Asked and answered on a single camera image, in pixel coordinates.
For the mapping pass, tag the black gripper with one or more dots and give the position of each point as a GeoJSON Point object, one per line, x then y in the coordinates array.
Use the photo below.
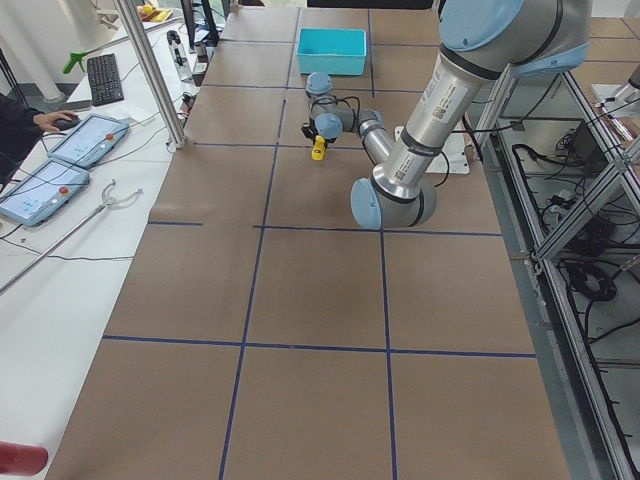
{"type": "Point", "coordinates": [316, 139]}

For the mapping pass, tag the yellow beetle toy car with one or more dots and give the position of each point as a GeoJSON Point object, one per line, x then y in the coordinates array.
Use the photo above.
{"type": "Point", "coordinates": [319, 148]}

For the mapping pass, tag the black sleeved person forearm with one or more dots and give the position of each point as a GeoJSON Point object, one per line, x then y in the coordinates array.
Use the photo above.
{"type": "Point", "coordinates": [19, 134]}

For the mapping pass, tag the person hand on mouse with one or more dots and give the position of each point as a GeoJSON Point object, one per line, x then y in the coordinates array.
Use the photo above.
{"type": "Point", "coordinates": [48, 122]}

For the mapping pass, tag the teal plastic bin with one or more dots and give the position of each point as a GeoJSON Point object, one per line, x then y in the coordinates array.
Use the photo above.
{"type": "Point", "coordinates": [333, 51]}

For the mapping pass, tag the brown paper table cover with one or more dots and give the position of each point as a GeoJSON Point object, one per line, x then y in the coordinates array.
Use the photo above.
{"type": "Point", "coordinates": [261, 334]}

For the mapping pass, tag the black keyboard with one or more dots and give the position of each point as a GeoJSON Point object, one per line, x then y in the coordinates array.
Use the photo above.
{"type": "Point", "coordinates": [104, 80]}

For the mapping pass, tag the upper teach pendant tablet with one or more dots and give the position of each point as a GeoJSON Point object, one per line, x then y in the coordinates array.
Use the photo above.
{"type": "Point", "coordinates": [87, 143]}

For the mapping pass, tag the teach pendant tablet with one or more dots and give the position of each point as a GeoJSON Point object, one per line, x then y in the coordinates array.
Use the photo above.
{"type": "Point", "coordinates": [87, 143]}
{"type": "Point", "coordinates": [42, 193]}

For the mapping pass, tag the black computer mouse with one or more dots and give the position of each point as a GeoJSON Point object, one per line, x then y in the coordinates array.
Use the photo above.
{"type": "Point", "coordinates": [64, 124]}

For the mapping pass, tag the lower teach pendant tablet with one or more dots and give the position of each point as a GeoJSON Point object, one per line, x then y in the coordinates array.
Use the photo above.
{"type": "Point", "coordinates": [42, 193]}

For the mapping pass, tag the red cylinder object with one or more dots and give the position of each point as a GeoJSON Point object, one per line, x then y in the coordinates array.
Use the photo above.
{"type": "Point", "coordinates": [22, 460]}

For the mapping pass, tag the aluminium frame post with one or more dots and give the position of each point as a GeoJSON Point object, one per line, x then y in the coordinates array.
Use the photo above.
{"type": "Point", "coordinates": [155, 80]}

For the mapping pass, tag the green handled grabber tool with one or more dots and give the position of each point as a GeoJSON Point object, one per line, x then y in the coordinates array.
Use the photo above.
{"type": "Point", "coordinates": [78, 58]}

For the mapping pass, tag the aluminium side frame rack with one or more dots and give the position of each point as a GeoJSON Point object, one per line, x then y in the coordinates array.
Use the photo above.
{"type": "Point", "coordinates": [568, 163]}

